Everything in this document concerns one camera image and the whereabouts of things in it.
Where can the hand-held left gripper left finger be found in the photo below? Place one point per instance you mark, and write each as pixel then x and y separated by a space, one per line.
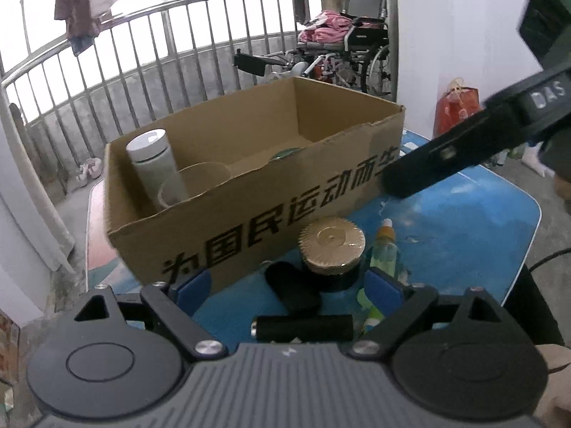
pixel 192 285

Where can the green dropper bottle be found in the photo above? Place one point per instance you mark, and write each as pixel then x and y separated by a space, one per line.
pixel 383 254

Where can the clear glass cup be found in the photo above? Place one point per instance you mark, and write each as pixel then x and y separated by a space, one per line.
pixel 178 187

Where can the white pill bottle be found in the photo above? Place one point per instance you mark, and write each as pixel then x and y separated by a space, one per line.
pixel 154 160

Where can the green glass dome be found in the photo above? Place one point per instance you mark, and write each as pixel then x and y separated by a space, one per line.
pixel 285 155

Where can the white pipe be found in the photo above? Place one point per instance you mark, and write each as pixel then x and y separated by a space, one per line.
pixel 31 187

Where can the metal balcony railing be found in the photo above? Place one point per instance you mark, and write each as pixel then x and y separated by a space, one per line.
pixel 301 4

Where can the black cylinder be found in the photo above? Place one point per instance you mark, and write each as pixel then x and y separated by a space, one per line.
pixel 308 327

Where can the gold lid cosmetic jar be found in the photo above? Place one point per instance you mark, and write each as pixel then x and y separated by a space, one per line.
pixel 330 240

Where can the hanging pink white clothing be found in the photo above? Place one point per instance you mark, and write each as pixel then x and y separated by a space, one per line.
pixel 87 4

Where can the red shopping bag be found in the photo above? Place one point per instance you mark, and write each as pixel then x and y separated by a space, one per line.
pixel 457 111

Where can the black wheelchair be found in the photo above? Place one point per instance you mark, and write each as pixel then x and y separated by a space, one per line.
pixel 370 31

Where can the silver wheelchair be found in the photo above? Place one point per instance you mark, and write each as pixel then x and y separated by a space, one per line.
pixel 294 64

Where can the beige towel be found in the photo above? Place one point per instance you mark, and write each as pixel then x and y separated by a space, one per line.
pixel 334 2

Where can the black oval case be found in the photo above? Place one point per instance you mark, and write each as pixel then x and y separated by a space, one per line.
pixel 292 290

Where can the large printed cardboard box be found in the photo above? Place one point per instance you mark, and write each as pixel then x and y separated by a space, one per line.
pixel 250 214

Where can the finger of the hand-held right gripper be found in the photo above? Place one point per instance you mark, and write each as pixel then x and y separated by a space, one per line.
pixel 424 160

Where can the pink clothes pile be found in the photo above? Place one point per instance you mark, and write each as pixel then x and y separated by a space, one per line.
pixel 328 26

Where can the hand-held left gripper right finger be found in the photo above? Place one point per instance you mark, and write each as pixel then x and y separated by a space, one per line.
pixel 383 290

